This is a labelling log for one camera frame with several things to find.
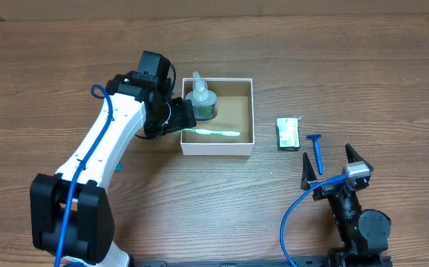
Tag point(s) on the green soap packet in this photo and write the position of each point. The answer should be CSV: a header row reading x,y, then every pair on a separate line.
x,y
288,133

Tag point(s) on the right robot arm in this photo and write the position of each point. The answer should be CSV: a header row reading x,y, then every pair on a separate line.
x,y
364,232

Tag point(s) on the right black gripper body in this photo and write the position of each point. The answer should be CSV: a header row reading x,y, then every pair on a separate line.
x,y
330,188

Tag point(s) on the green toothbrush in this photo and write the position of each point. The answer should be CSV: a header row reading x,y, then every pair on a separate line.
x,y
210,132

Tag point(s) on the teal toothpaste tube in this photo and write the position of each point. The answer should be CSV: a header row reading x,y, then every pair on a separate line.
x,y
118,167

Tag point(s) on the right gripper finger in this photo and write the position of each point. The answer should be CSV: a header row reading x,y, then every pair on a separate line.
x,y
308,178
353,156

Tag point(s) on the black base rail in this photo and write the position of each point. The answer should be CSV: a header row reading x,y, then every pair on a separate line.
x,y
307,261

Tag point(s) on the clear soap pump bottle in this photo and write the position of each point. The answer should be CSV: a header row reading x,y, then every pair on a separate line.
x,y
202,99

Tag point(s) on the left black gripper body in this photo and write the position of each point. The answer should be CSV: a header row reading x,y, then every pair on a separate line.
x,y
186,116

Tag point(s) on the blue disposable razor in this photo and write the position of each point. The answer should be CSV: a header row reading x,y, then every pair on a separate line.
x,y
315,140

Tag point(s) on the white cardboard box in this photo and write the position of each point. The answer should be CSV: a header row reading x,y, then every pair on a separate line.
x,y
234,112

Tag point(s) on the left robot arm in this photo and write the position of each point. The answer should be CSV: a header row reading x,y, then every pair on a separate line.
x,y
70,213

